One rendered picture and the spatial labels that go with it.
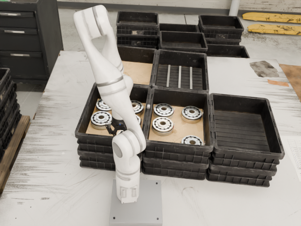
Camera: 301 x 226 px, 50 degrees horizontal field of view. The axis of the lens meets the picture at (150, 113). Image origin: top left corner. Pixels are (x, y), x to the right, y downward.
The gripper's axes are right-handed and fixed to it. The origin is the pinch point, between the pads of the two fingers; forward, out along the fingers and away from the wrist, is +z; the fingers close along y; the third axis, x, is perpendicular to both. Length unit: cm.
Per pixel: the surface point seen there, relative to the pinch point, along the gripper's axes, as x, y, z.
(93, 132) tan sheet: 5.4, -13.3, 2.3
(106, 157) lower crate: -8.2, -6.0, 4.6
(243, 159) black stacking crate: -14, 54, -2
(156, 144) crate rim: -10.6, 15.6, -7.0
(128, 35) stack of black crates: 173, -2, 37
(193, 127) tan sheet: 10.4, 35.5, 2.2
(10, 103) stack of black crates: 79, -85, 48
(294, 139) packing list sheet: 17, 93, 15
